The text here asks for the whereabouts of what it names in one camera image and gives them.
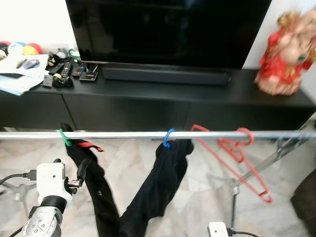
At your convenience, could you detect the green plastic hanger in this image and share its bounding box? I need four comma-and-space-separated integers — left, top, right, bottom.
59, 128, 75, 148

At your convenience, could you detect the black shirt with red trim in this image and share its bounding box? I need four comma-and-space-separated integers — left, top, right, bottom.
60, 123, 121, 237

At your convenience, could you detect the blue plastic hanger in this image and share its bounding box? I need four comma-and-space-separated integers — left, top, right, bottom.
163, 128, 176, 149

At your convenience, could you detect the red plastic hanger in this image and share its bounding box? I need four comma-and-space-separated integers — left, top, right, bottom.
190, 124, 274, 204

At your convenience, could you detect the dark grey sofa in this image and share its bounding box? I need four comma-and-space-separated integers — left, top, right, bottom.
290, 170, 316, 224

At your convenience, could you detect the black shirt with green logo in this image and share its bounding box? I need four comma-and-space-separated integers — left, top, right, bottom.
118, 139, 195, 237

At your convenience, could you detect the black tape dispenser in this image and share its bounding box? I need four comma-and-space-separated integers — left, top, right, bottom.
52, 74, 75, 89

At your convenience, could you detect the white paper stack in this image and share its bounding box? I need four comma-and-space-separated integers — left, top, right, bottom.
0, 53, 50, 96

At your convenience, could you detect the black TV cabinet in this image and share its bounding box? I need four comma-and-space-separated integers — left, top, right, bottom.
0, 60, 316, 133

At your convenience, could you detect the black box with red label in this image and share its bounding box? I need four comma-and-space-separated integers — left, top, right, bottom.
79, 70, 99, 83

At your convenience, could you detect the black remote control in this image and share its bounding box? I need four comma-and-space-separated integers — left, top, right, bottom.
48, 62, 66, 76

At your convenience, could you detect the grey computer mouse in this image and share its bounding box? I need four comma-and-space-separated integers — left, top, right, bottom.
22, 59, 41, 69

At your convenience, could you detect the green mug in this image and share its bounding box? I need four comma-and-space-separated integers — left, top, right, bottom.
68, 48, 82, 62

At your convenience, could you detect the red yellow ball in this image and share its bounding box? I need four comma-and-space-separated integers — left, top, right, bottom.
22, 43, 44, 56

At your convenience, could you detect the red gold figurine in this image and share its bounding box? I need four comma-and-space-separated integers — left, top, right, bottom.
254, 8, 316, 96

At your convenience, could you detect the white blue ball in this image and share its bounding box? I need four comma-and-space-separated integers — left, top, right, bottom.
7, 41, 25, 56

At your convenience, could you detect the black soundbar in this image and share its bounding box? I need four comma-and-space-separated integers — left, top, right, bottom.
102, 67, 231, 86

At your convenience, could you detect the black television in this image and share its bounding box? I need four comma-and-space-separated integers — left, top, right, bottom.
66, 0, 273, 69

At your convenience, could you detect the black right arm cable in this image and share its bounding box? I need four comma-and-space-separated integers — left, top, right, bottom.
226, 229, 258, 237

